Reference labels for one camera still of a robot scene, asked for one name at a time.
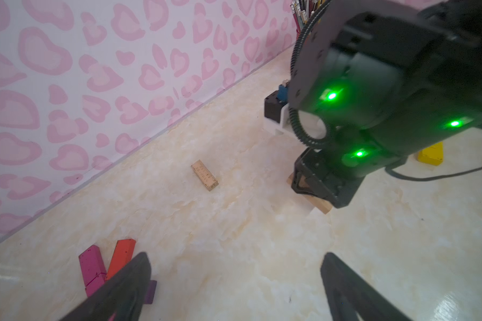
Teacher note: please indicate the purple block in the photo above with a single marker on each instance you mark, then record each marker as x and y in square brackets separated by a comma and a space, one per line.
[150, 295]

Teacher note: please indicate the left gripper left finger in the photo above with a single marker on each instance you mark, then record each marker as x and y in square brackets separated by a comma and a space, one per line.
[121, 298]

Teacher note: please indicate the magenta block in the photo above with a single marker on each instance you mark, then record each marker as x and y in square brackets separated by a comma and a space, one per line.
[91, 264]
[95, 284]

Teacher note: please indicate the bundle of coloured pencils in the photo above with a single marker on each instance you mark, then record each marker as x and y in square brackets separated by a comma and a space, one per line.
[303, 10]

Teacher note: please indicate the red block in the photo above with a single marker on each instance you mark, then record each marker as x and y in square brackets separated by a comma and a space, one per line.
[122, 255]

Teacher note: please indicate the natural wood block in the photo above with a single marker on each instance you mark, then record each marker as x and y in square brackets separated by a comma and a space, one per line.
[324, 206]
[205, 176]

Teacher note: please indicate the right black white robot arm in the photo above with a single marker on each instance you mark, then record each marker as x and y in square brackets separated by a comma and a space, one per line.
[373, 82]

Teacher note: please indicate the yellow block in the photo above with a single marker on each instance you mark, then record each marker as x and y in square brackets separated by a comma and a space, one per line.
[432, 155]

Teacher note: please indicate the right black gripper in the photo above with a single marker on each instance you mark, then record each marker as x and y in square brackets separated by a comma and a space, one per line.
[335, 174]

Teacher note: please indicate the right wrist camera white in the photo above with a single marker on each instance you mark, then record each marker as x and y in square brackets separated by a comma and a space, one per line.
[276, 112]

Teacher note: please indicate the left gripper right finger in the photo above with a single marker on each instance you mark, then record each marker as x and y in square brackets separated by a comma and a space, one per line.
[350, 297]

